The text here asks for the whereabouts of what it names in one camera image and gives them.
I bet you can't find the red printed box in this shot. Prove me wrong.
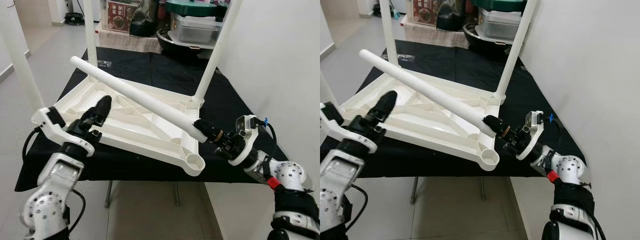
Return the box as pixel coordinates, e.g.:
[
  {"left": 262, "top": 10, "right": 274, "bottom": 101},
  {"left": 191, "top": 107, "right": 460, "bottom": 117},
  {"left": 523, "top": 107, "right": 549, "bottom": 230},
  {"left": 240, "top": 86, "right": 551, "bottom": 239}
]
[
  {"left": 412, "top": 0, "right": 443, "bottom": 27},
  {"left": 106, "top": 0, "right": 138, "bottom": 33}
]

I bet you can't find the white plastic children table top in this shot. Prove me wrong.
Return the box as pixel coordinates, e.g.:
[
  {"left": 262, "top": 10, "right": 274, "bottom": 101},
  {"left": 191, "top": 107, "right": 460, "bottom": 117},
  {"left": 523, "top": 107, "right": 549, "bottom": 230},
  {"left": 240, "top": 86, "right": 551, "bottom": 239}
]
[
  {"left": 31, "top": 75, "right": 207, "bottom": 177},
  {"left": 336, "top": 70, "right": 502, "bottom": 172}
]

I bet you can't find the dark green lid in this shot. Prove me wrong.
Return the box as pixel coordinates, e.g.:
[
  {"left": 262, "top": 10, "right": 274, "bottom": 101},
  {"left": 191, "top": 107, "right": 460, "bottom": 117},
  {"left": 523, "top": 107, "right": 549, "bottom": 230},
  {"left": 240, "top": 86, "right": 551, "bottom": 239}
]
[
  {"left": 472, "top": 0, "right": 528, "bottom": 13},
  {"left": 165, "top": 0, "right": 221, "bottom": 17}
]

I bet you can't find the black wok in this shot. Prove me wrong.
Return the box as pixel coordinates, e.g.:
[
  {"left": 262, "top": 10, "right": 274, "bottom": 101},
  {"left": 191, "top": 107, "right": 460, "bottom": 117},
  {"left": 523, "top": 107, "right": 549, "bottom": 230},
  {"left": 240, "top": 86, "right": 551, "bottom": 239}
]
[
  {"left": 156, "top": 27, "right": 218, "bottom": 56},
  {"left": 462, "top": 22, "right": 516, "bottom": 51}
]

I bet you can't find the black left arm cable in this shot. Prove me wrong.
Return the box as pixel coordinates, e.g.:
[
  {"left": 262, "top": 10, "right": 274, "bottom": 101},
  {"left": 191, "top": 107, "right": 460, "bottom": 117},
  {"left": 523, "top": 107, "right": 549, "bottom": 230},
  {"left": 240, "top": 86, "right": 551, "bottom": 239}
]
[
  {"left": 21, "top": 126, "right": 87, "bottom": 235},
  {"left": 350, "top": 184, "right": 369, "bottom": 231}
]

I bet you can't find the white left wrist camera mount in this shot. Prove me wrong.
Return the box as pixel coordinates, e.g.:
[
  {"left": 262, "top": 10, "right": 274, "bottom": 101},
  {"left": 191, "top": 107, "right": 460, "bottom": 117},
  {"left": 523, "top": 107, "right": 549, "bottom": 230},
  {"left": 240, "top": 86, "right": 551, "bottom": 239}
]
[
  {"left": 31, "top": 106, "right": 96, "bottom": 158},
  {"left": 320, "top": 101, "right": 378, "bottom": 153}
]

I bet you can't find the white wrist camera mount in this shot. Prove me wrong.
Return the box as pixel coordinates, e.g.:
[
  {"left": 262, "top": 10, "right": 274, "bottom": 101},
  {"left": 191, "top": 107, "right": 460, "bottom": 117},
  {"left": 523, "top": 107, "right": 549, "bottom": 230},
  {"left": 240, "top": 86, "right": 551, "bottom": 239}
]
[
  {"left": 515, "top": 110, "right": 546, "bottom": 161},
  {"left": 227, "top": 115, "right": 261, "bottom": 167},
  {"left": 320, "top": 101, "right": 378, "bottom": 153},
  {"left": 31, "top": 106, "right": 96, "bottom": 158}
]

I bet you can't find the white plastic table leg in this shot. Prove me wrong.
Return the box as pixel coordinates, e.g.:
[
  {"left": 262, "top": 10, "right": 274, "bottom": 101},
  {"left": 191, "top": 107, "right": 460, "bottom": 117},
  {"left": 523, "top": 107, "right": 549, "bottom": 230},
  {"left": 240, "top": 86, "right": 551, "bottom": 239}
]
[
  {"left": 378, "top": 0, "right": 399, "bottom": 66},
  {"left": 69, "top": 55, "right": 208, "bottom": 143},
  {"left": 320, "top": 72, "right": 338, "bottom": 108},
  {"left": 492, "top": 0, "right": 538, "bottom": 98},
  {"left": 192, "top": 0, "right": 244, "bottom": 103},
  {"left": 358, "top": 49, "right": 498, "bottom": 138},
  {"left": 82, "top": 0, "right": 99, "bottom": 68},
  {"left": 0, "top": 5, "right": 46, "bottom": 112}
]

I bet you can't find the black table cloth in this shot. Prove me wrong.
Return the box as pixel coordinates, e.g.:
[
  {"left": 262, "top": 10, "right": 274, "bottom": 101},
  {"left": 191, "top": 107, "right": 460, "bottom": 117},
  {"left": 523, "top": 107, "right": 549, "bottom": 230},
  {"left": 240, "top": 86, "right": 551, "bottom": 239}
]
[
  {"left": 320, "top": 40, "right": 587, "bottom": 178},
  {"left": 14, "top": 46, "right": 288, "bottom": 193}
]

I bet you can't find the clear plastic storage box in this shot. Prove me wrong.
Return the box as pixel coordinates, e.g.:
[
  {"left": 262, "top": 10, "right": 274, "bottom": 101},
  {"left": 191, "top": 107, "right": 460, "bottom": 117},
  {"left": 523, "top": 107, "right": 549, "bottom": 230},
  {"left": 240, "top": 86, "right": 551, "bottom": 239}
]
[
  {"left": 478, "top": 7, "right": 526, "bottom": 41},
  {"left": 170, "top": 12, "right": 224, "bottom": 46}
]

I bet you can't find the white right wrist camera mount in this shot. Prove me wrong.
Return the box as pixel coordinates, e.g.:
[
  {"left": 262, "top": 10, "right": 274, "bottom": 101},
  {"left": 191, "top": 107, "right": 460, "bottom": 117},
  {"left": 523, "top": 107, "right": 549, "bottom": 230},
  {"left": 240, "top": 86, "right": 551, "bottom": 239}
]
[
  {"left": 515, "top": 110, "right": 546, "bottom": 161},
  {"left": 227, "top": 115, "right": 261, "bottom": 167}
]

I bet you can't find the black bag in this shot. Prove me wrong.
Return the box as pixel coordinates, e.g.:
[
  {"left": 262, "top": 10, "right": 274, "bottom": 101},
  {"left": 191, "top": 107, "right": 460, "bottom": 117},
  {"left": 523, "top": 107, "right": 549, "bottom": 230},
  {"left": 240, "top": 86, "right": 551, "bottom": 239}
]
[
  {"left": 130, "top": 0, "right": 161, "bottom": 38},
  {"left": 436, "top": 0, "right": 467, "bottom": 32}
]

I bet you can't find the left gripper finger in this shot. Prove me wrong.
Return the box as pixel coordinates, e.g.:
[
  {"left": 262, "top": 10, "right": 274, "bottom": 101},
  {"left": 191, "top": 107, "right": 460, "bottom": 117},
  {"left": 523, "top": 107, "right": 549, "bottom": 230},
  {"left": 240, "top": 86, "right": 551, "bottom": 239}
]
[
  {"left": 370, "top": 90, "right": 399, "bottom": 126},
  {"left": 81, "top": 95, "right": 113, "bottom": 128}
]

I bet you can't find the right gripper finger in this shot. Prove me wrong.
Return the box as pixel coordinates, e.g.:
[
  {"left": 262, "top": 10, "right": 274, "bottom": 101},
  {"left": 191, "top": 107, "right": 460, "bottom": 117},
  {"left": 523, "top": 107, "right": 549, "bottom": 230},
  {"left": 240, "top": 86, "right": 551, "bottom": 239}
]
[
  {"left": 194, "top": 119, "right": 225, "bottom": 145},
  {"left": 482, "top": 115, "right": 512, "bottom": 140}
]

